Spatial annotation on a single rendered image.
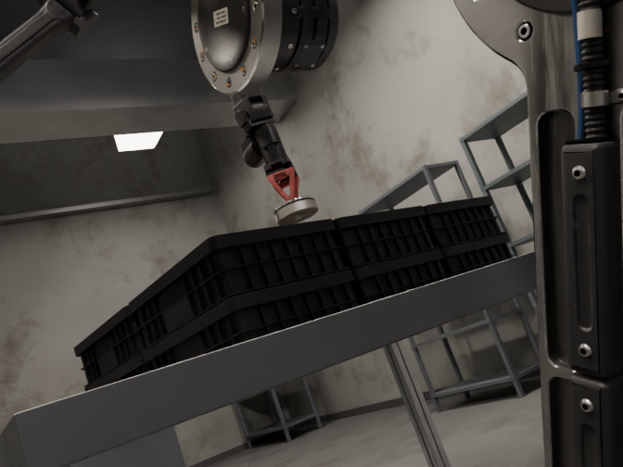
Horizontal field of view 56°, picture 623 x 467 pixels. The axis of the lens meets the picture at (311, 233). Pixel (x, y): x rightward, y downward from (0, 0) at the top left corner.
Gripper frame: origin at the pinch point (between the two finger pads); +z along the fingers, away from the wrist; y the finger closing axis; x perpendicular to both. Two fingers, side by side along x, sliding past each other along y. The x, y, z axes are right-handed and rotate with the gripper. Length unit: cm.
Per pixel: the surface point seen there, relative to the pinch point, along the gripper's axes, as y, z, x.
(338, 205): -492, -130, 11
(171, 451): -168, 47, -115
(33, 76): -314, -297, -199
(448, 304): 77, 40, 16
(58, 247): -550, -231, -338
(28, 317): -518, -151, -381
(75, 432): 99, 40, -11
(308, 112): -482, -241, 18
